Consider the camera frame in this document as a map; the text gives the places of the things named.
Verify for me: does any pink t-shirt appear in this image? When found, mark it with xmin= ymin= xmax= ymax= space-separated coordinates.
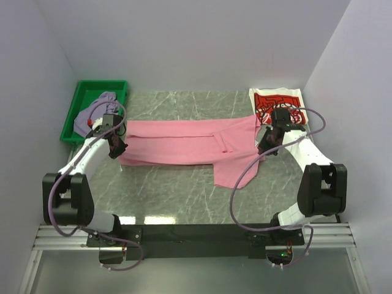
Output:
xmin=119 ymin=115 xmax=260 ymax=189

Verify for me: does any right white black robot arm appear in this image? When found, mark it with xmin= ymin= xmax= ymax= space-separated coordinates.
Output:
xmin=258 ymin=108 xmax=347 ymax=244

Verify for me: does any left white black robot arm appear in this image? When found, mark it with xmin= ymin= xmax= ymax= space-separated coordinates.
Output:
xmin=42 ymin=114 xmax=127 ymax=246

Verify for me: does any folded red white Coca-Cola t-shirt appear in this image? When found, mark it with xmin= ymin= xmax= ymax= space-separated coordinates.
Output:
xmin=248 ymin=88 xmax=308 ymax=125

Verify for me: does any lavender t-shirt in bin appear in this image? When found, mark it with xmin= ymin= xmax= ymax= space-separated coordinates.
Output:
xmin=73 ymin=91 xmax=119 ymax=137

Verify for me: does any green plastic bin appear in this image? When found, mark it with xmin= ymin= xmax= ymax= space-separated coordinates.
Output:
xmin=60 ymin=80 xmax=128 ymax=145

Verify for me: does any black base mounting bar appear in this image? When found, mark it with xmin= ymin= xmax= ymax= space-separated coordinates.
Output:
xmin=86 ymin=224 xmax=305 ymax=264

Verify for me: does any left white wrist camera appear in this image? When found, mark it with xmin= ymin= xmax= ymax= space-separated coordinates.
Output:
xmin=87 ymin=117 xmax=103 ymax=129

